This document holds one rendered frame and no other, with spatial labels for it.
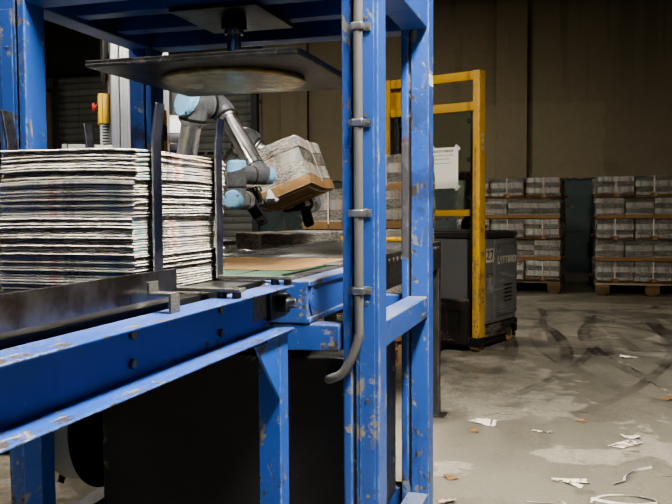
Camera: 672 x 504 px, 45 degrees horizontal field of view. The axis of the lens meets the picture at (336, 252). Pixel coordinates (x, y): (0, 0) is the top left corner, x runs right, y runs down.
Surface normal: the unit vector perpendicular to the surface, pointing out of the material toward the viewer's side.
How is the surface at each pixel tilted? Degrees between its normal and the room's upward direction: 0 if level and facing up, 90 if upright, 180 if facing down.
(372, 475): 90
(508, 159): 90
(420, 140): 90
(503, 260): 90
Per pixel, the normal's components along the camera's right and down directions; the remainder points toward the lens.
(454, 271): -0.61, 0.04
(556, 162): -0.29, 0.05
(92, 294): 0.96, 0.01
